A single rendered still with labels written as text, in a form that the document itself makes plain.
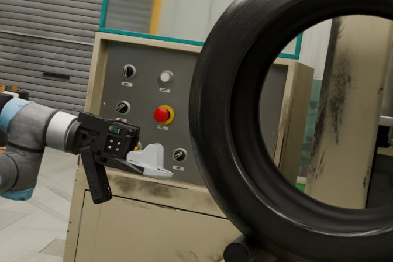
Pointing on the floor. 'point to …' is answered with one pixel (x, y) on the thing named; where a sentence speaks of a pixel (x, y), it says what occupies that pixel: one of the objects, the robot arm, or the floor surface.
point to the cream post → (349, 110)
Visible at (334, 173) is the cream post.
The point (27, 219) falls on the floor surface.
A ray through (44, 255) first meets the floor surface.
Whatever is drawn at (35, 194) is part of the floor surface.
